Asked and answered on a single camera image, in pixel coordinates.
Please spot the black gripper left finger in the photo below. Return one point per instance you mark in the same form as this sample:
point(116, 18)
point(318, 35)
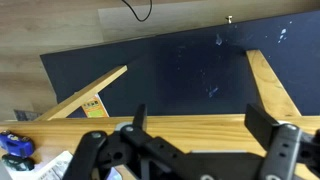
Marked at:
point(90, 150)

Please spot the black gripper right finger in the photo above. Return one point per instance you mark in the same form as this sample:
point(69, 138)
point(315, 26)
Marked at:
point(281, 150)

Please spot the grey patterned floor item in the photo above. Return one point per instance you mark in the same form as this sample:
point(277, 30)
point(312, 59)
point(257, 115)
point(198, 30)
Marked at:
point(26, 115)

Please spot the dark green toy car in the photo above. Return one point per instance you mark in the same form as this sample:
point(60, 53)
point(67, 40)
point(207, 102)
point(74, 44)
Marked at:
point(18, 163)

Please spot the blue toy car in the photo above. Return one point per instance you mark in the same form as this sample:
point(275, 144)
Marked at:
point(15, 143)

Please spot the wooden table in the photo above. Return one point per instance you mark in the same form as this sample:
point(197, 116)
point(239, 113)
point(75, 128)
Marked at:
point(200, 130)

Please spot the small brass floor knob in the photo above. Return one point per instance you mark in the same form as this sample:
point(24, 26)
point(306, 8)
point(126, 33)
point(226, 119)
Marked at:
point(229, 19)

